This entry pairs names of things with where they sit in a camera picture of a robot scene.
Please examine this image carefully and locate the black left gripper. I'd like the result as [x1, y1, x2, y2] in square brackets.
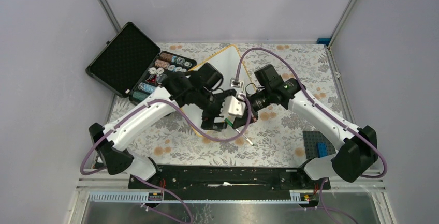
[195, 87, 236, 130]

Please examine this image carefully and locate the green whiteboard marker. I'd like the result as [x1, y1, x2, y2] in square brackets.
[235, 129, 255, 146]

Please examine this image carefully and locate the yellow framed whiteboard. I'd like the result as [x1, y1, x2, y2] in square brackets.
[181, 45, 254, 128]

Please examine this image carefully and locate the green marker cap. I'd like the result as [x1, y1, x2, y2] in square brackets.
[225, 119, 233, 126]

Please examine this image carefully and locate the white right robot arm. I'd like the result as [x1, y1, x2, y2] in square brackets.
[247, 65, 378, 189]

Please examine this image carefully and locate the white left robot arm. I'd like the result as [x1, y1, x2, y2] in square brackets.
[89, 63, 245, 188]

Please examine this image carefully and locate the floral table mat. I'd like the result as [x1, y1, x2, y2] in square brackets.
[128, 43, 342, 168]

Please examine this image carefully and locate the grey lego baseplate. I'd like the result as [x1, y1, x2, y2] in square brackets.
[302, 131, 336, 159]

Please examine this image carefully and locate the blue lego brick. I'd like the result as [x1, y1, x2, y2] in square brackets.
[316, 143, 328, 158]

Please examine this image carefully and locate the black poker chip case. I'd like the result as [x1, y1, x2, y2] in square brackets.
[85, 22, 197, 104]

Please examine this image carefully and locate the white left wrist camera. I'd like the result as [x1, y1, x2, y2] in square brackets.
[225, 96, 245, 117]

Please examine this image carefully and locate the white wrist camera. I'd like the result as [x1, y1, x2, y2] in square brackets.
[225, 96, 245, 117]
[230, 78, 244, 89]

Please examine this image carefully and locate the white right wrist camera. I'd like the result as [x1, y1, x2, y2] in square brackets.
[230, 78, 244, 89]

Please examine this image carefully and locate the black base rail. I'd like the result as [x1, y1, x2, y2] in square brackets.
[148, 165, 322, 195]

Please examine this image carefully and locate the blue corner bracket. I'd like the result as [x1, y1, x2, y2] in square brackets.
[316, 38, 331, 46]

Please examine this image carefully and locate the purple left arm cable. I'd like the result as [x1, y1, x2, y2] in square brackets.
[79, 93, 255, 224]

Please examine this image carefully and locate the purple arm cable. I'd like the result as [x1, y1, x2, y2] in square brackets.
[231, 47, 388, 224]
[79, 93, 255, 224]

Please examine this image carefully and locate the white slotted cable duct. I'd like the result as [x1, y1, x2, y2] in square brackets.
[89, 190, 308, 204]

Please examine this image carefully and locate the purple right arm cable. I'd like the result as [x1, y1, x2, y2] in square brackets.
[231, 47, 388, 224]

